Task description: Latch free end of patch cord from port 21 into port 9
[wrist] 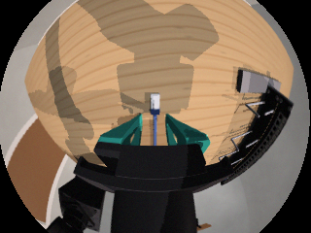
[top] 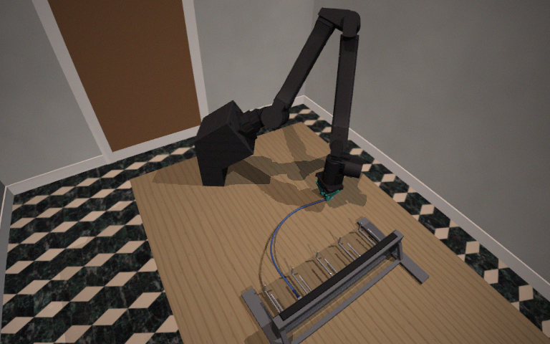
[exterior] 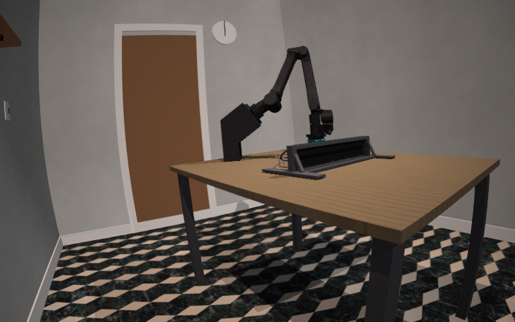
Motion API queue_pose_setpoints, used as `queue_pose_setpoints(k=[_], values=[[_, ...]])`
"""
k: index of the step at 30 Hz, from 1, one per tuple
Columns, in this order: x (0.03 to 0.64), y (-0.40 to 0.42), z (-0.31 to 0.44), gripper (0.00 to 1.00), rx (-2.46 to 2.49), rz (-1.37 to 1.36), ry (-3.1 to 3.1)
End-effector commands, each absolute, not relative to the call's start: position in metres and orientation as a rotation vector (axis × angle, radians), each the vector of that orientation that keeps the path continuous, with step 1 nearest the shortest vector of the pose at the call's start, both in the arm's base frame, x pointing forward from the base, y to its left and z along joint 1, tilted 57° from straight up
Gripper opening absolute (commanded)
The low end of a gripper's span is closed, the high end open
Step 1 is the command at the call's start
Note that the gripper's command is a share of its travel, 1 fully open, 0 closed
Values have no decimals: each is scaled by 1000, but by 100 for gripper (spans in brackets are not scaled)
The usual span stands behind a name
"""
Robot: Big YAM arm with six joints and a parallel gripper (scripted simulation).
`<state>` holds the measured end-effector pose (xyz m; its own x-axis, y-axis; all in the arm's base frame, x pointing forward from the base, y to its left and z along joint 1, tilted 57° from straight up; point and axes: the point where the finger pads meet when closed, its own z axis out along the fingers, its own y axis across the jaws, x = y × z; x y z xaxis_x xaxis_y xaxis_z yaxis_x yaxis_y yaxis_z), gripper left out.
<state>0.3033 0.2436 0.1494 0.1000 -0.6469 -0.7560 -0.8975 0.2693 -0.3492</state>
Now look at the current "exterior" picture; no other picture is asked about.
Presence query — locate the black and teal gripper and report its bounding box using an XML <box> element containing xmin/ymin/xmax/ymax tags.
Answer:
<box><xmin>306</xmin><ymin>123</ymin><xmax>326</xmax><ymax>143</ymax></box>

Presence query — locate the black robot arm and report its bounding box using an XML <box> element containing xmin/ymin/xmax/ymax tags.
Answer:
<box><xmin>245</xmin><ymin>46</ymin><xmax>333</xmax><ymax>135</ymax></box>

